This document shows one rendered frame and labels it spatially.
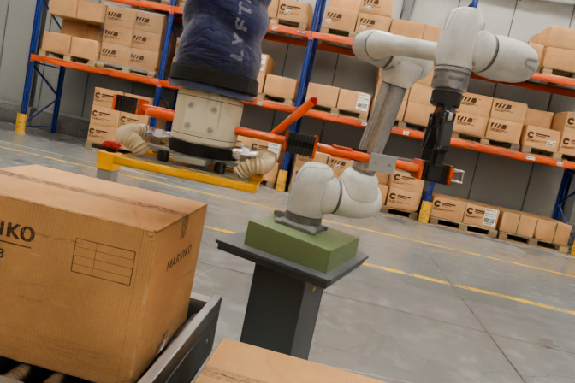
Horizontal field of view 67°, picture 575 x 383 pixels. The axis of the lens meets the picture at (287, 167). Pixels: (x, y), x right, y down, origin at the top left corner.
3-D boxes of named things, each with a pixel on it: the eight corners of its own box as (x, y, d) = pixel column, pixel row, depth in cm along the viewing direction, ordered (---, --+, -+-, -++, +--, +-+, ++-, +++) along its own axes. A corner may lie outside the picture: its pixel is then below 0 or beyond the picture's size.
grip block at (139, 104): (110, 109, 135) (113, 93, 135) (121, 110, 144) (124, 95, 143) (137, 114, 135) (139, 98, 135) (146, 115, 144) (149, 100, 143)
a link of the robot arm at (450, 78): (441, 63, 108) (435, 87, 108) (477, 70, 108) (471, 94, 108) (429, 68, 117) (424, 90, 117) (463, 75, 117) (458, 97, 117)
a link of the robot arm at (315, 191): (281, 204, 187) (293, 155, 185) (320, 211, 193) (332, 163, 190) (292, 215, 172) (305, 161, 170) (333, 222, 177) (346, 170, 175)
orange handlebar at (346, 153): (100, 109, 111) (102, 95, 110) (141, 112, 141) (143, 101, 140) (455, 184, 111) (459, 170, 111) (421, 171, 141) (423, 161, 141)
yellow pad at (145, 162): (111, 163, 100) (115, 142, 100) (127, 160, 110) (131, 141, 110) (255, 194, 101) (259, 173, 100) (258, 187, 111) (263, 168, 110)
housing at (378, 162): (367, 169, 111) (370, 152, 111) (363, 167, 118) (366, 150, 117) (394, 175, 111) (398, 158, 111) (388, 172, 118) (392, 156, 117)
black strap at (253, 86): (157, 73, 101) (160, 56, 101) (181, 83, 125) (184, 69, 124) (251, 93, 102) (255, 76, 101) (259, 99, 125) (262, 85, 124)
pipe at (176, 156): (117, 148, 102) (121, 124, 102) (151, 144, 127) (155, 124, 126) (259, 178, 102) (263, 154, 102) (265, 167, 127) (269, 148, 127)
